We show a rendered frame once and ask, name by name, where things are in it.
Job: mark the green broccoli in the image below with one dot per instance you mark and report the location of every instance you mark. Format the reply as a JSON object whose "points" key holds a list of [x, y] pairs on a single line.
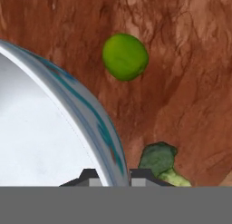
{"points": [[161, 161]]}

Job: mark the green lime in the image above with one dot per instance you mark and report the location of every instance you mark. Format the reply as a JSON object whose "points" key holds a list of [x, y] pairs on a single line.
{"points": [[125, 57]]}

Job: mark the white bowl with teal pattern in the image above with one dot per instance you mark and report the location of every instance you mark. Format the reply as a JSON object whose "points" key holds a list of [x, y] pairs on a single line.
{"points": [[45, 137]]}

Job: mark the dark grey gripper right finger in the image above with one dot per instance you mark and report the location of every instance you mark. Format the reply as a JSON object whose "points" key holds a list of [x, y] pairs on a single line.
{"points": [[142, 176]]}

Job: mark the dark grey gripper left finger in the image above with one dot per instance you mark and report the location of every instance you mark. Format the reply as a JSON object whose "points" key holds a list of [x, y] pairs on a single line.
{"points": [[87, 177]]}

